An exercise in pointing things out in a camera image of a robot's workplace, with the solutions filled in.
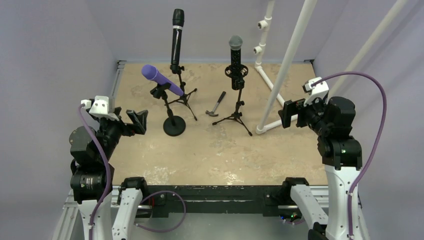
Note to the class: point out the black wireless microphone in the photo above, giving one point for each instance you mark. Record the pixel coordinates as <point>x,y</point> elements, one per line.
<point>178,21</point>

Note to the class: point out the purple microphone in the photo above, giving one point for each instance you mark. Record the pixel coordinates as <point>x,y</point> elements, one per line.
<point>151,73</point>

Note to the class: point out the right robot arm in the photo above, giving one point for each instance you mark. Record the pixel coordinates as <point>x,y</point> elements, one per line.
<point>342,159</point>

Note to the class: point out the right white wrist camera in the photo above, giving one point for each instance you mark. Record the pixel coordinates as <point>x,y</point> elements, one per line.
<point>316,90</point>

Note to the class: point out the black round-base mic stand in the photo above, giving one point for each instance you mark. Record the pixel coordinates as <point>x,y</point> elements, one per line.
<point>174,125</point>

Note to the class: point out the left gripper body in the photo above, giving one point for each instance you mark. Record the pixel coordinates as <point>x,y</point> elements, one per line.
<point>111,130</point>

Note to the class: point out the small claw hammer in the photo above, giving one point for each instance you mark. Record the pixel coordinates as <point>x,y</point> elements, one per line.
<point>212,113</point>

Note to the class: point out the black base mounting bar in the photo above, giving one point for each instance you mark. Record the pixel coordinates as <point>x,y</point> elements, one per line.
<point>267,200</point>

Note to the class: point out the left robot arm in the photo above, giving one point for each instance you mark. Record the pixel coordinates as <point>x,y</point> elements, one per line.
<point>92,174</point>

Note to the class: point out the black tripod stand shock mount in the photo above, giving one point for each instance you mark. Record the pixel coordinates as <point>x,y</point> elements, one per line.
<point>236,74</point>

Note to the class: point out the black microphone silver grille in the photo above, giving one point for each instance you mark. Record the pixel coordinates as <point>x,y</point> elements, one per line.
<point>235,44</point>

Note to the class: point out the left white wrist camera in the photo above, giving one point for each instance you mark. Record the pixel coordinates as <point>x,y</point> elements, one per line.
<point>101,107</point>

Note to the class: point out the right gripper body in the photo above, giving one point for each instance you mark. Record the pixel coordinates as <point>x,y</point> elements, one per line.
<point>298,112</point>

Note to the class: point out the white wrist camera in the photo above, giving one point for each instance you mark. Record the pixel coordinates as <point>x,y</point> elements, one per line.
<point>101,107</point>
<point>316,90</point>

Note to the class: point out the white PVC pipe frame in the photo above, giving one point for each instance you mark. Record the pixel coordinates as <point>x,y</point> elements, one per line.
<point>295,40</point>

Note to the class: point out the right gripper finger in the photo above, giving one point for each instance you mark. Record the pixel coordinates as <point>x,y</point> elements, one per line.
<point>289,109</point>
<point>300,106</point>

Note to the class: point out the black tripod stand left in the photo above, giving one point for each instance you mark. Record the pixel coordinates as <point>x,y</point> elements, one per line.
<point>184,99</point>

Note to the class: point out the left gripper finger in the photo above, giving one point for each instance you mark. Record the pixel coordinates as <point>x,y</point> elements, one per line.
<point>136,129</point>
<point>140,118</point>

